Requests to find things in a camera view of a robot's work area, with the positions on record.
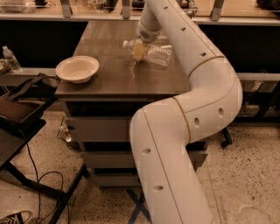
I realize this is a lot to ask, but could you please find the grey drawer cabinet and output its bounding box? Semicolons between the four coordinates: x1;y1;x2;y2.
54;19;226;189

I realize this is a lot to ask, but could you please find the black cart with bag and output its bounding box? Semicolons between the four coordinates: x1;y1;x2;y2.
0;73;87;224

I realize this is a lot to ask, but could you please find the small water bottle on shelf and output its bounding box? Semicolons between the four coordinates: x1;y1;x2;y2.
3;45;22;73

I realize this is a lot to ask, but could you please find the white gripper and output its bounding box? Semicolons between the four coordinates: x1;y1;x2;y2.
133;20;161;61

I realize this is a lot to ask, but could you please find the top grey drawer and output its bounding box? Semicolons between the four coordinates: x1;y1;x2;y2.
66;116;130;142

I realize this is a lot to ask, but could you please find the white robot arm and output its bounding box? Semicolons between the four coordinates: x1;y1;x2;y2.
129;0;242;224

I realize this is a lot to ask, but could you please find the grey drawer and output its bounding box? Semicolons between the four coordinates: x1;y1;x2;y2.
66;116;130;142
81;150;207;170
92;174;140;187

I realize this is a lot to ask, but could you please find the bottom grey drawer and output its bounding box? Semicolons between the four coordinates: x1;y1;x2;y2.
92;174;140;187

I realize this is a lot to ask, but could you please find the middle grey drawer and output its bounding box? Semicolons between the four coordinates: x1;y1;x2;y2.
81;150;207;170

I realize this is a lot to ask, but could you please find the white paper bowl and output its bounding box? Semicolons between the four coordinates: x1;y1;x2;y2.
55;56;99;84

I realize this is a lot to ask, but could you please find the clear plastic water bottle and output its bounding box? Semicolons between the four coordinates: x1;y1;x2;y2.
122;39;172;67

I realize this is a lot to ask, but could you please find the black white sneaker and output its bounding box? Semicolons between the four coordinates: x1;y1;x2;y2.
0;211;32;224

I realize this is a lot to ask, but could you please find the black cable on floor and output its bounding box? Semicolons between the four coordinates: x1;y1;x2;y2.
19;129;71;224

